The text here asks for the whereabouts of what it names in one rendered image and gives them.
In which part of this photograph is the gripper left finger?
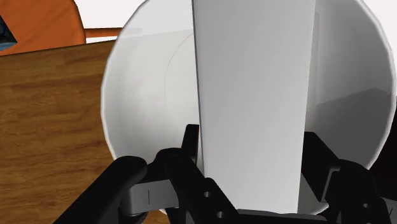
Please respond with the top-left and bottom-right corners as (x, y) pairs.
(52, 123), (239, 224)

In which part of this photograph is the white bowl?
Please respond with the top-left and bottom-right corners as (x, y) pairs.
(101, 0), (397, 217)

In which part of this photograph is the brown wooden table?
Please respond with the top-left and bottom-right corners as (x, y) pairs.
(0, 39), (172, 224)

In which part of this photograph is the pale grey slab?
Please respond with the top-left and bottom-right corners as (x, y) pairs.
(191, 0), (317, 215)

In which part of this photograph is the orange chair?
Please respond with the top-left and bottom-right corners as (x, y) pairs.
(0, 0), (123, 57)

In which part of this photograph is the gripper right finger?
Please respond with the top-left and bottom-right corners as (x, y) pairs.
(302, 131), (397, 224)

